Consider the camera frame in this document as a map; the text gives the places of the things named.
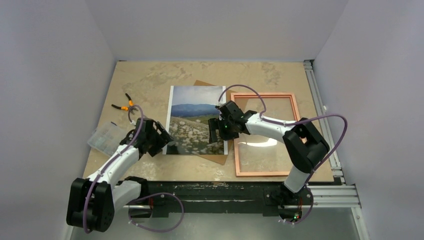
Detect red wooden picture frame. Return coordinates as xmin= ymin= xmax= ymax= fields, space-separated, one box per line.
xmin=230 ymin=92 xmax=302 ymax=178

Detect landscape photo print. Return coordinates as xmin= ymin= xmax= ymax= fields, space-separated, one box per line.
xmin=162 ymin=85 xmax=228 ymax=156

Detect brown cardboard backing board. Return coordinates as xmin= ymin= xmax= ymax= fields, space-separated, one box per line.
xmin=194 ymin=80 xmax=235 ymax=165

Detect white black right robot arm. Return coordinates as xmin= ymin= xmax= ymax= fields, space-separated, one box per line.
xmin=208 ymin=100 xmax=330 ymax=204

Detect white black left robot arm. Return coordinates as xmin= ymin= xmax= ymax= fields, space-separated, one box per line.
xmin=66 ymin=118 xmax=174 ymax=233

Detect clear plastic parts box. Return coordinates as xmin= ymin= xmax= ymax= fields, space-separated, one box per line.
xmin=87 ymin=121 xmax=126 ymax=157

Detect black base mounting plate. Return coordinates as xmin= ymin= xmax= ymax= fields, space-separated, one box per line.
xmin=117 ymin=180 xmax=314 ymax=219

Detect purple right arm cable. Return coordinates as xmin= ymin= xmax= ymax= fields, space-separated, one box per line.
xmin=217 ymin=84 xmax=349 ymax=200

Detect orange handled pliers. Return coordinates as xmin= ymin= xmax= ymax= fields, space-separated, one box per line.
xmin=111 ymin=93 xmax=139 ymax=116

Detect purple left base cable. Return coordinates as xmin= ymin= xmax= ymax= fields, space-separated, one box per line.
xmin=128 ymin=192 xmax=185 ymax=233

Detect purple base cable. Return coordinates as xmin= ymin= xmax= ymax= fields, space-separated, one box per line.
xmin=278 ymin=195 xmax=317 ymax=226
xmin=128 ymin=192 xmax=185 ymax=233

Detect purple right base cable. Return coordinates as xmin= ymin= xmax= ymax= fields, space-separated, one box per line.
xmin=278 ymin=195 xmax=317 ymax=226

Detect aluminium rail right side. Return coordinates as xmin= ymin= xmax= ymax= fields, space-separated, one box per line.
xmin=303 ymin=59 xmax=346 ymax=185

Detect aluminium rail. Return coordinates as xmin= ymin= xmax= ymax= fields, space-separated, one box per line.
xmin=114 ymin=182 xmax=361 ymax=213
xmin=303 ymin=59 xmax=346 ymax=185

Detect aluminium front rail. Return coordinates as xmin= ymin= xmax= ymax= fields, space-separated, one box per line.
xmin=114 ymin=182 xmax=361 ymax=213

